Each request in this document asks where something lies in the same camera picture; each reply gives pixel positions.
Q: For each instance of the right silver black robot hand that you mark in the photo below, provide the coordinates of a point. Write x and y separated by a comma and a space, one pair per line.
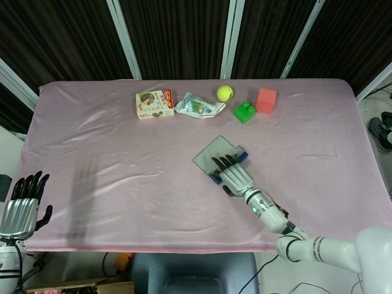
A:
237, 179

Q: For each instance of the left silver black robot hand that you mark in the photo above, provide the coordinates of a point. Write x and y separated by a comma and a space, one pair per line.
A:
20, 216

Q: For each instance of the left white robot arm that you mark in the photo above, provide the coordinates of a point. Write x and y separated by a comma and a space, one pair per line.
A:
7, 266

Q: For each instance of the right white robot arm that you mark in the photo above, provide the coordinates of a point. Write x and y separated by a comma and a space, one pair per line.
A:
330, 245

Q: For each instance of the cardboard box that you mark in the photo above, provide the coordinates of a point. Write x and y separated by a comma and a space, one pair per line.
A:
92, 288

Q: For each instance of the cream snack box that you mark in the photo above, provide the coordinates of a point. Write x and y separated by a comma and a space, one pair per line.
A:
154, 104

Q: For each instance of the green toy brick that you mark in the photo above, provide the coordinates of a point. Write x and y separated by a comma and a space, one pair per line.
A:
244, 113

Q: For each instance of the crumpled plastic snack bag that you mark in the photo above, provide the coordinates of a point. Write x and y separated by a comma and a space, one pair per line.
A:
194, 106

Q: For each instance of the pink cube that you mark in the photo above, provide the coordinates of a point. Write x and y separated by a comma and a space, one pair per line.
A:
266, 99

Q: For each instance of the yellow tennis ball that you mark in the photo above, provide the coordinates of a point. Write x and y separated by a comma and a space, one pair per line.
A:
225, 93

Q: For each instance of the pink table cloth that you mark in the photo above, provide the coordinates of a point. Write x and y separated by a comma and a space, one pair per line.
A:
137, 190

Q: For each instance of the dark grey chair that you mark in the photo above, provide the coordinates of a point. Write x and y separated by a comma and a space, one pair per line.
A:
196, 275

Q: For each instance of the orange device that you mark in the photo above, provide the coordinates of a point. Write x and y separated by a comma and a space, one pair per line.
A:
122, 261

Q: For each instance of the black sneaker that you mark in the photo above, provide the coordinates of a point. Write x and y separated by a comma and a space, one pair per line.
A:
377, 131

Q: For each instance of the aluminium frame post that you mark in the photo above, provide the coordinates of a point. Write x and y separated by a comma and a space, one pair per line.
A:
125, 39
16, 84
231, 39
375, 81
301, 39

